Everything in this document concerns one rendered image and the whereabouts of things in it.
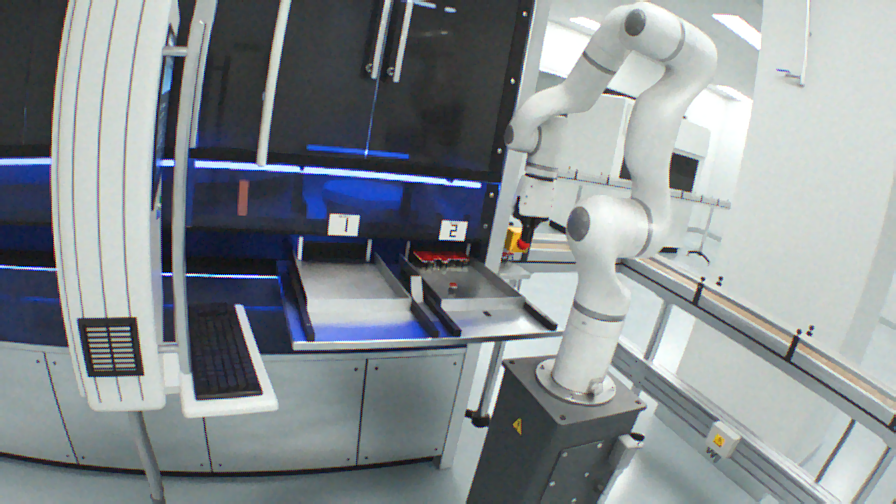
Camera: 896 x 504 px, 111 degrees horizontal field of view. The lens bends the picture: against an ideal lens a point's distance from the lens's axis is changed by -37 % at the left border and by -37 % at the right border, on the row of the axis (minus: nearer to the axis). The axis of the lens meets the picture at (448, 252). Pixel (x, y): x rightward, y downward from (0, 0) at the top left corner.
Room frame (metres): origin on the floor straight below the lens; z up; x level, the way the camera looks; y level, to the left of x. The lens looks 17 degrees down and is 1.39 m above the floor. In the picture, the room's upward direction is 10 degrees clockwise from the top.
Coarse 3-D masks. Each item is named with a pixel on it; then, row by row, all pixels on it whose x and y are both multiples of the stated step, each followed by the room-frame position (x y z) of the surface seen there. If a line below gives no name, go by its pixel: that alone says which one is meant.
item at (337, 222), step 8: (336, 216) 1.26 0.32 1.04; (344, 216) 1.27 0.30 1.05; (352, 216) 1.28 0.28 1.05; (336, 224) 1.26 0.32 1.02; (344, 224) 1.27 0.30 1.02; (352, 224) 1.28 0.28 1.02; (328, 232) 1.25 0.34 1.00; (336, 232) 1.26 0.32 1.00; (344, 232) 1.27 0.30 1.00; (352, 232) 1.28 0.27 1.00
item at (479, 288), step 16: (400, 256) 1.42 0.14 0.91; (416, 272) 1.29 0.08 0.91; (448, 272) 1.43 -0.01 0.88; (464, 272) 1.46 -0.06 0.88; (480, 272) 1.48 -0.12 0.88; (432, 288) 1.19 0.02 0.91; (464, 288) 1.32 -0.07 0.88; (480, 288) 1.34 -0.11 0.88; (496, 288) 1.36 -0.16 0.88; (512, 288) 1.31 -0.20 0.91; (448, 304) 1.14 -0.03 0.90; (464, 304) 1.16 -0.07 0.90; (480, 304) 1.18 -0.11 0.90; (496, 304) 1.21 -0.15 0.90; (512, 304) 1.23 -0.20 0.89
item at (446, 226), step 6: (444, 222) 1.41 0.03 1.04; (450, 222) 1.41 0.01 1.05; (456, 222) 1.42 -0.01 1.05; (462, 222) 1.43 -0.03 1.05; (444, 228) 1.41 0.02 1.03; (450, 228) 1.42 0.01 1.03; (462, 228) 1.43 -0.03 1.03; (444, 234) 1.41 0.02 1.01; (456, 234) 1.43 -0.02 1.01; (462, 234) 1.44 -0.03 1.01; (462, 240) 1.44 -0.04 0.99
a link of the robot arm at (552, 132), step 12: (552, 120) 1.16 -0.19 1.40; (564, 120) 1.17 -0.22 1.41; (540, 132) 1.15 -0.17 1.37; (552, 132) 1.16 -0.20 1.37; (564, 132) 1.18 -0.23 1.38; (540, 144) 1.15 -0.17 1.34; (552, 144) 1.16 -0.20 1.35; (528, 156) 1.19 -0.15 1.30; (540, 156) 1.16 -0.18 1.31; (552, 156) 1.16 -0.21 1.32
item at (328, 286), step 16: (304, 272) 1.21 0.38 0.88; (320, 272) 1.23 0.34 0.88; (336, 272) 1.25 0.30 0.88; (352, 272) 1.28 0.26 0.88; (368, 272) 1.30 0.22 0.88; (384, 272) 1.29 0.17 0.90; (304, 288) 1.03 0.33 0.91; (320, 288) 1.12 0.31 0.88; (336, 288) 1.14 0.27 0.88; (352, 288) 1.16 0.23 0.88; (368, 288) 1.19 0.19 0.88; (384, 288) 1.21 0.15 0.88; (400, 288) 1.16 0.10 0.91; (320, 304) 0.99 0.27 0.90; (336, 304) 1.01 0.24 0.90; (352, 304) 1.03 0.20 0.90; (368, 304) 1.05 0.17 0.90; (384, 304) 1.06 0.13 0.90; (400, 304) 1.08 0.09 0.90
